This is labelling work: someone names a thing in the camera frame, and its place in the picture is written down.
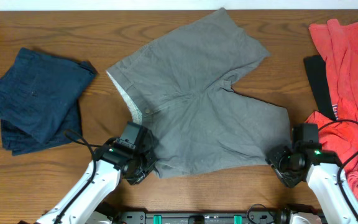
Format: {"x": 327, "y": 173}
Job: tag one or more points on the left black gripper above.
{"x": 151, "y": 159}

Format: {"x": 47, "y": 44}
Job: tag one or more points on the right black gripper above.
{"x": 274, "y": 158}

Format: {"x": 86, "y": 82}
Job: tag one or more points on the grey cargo shorts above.
{"x": 180, "y": 87}

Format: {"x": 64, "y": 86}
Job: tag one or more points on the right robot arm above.
{"x": 326, "y": 176}

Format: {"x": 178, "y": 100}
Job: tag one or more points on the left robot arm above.
{"x": 130, "y": 156}

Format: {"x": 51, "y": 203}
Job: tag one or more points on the black garment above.
{"x": 315, "y": 68}

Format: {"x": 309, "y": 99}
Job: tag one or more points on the folded navy blue shorts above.
{"x": 39, "y": 101}

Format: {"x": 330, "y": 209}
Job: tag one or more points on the red orange shirt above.
{"x": 338, "y": 46}

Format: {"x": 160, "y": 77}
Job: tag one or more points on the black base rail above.
{"x": 256, "y": 214}

